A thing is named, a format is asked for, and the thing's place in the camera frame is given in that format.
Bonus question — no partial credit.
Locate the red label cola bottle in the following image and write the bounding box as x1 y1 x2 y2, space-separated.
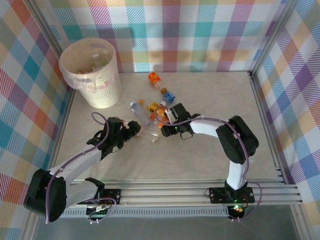
136 131 161 145

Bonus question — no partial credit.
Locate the translucent plastic bin liner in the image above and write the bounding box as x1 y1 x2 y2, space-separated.
59 49 118 94

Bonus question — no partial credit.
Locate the aluminium table side rail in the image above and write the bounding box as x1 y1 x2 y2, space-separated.
48 88 76 173
247 71 288 185

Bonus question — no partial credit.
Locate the grey slotted cable duct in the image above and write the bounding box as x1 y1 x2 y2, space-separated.
39 208 230 219

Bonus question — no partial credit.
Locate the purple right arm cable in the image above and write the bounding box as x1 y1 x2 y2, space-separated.
154 106 263 223

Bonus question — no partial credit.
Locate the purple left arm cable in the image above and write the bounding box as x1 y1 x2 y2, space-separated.
44 111 118 225

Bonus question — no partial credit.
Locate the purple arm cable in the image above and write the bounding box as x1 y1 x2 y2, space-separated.
44 111 118 225
154 106 263 223

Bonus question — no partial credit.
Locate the aluminium frame post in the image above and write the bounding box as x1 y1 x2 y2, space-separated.
247 0 301 78
24 0 65 51

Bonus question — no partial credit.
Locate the colourful plaid cloth panel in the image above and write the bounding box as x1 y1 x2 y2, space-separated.
252 0 320 240
37 0 286 74
0 0 73 240

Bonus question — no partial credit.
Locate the yellow orange label bottle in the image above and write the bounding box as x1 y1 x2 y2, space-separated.
147 101 167 117

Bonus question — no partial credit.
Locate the orange wrapped plastic bottle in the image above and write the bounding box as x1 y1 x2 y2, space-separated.
147 71 163 88

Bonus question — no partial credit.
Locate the cream ribbed waste bin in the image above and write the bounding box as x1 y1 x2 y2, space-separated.
58 37 123 110

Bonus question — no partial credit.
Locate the clear bottle pale blue label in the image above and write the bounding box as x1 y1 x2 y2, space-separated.
129 101 155 128

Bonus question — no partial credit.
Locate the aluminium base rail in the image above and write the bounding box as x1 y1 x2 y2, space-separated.
27 179 302 209

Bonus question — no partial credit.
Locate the blue label plastic bottle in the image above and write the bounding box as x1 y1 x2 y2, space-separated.
159 91 176 107

